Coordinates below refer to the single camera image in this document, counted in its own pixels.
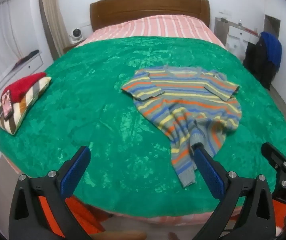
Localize brown wooden headboard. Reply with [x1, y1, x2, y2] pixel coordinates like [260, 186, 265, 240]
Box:
[89, 0, 210, 31]

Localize green bed blanket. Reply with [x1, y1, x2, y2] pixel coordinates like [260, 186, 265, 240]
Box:
[0, 37, 286, 223]

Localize pink striped bed sheet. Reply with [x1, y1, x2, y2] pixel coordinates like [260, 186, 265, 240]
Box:
[79, 15, 225, 48]

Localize striped knit sweater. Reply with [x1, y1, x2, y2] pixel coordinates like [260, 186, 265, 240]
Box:
[122, 66, 242, 187]

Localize red folded garment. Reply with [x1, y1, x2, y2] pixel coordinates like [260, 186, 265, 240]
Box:
[0, 72, 46, 103]

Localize beige curtain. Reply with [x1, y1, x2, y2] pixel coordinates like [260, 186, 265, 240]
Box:
[40, 0, 70, 60]

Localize striped folded pillow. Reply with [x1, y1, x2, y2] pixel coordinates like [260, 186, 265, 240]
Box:
[0, 76, 51, 135]

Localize blue jacket on chair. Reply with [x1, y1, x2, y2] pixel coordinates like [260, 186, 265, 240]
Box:
[260, 31, 282, 71]

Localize pink patterned small item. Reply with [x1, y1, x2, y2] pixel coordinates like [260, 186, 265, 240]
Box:
[1, 90, 14, 121]

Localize white desk with drawer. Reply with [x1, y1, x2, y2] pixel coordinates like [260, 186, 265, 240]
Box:
[214, 17, 259, 62]

